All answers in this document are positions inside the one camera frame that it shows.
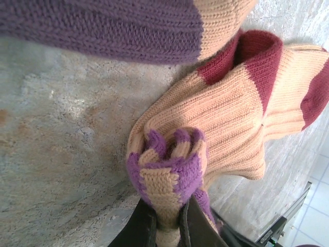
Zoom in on purple sock with tan heel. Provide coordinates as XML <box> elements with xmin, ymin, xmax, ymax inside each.
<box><xmin>0</xmin><ymin>0</ymin><xmax>258</xmax><ymax>65</ymax></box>

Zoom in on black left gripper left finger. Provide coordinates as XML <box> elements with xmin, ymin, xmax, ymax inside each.
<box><xmin>107</xmin><ymin>198</ymin><xmax>158</xmax><ymax>247</ymax></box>

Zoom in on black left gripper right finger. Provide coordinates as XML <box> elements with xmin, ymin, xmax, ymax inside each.
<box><xmin>179</xmin><ymin>197</ymin><xmax>229</xmax><ymax>247</ymax></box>

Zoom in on tan sock with maroon stripes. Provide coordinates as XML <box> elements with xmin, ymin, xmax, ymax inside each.
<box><xmin>125</xmin><ymin>29</ymin><xmax>329</xmax><ymax>247</ymax></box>

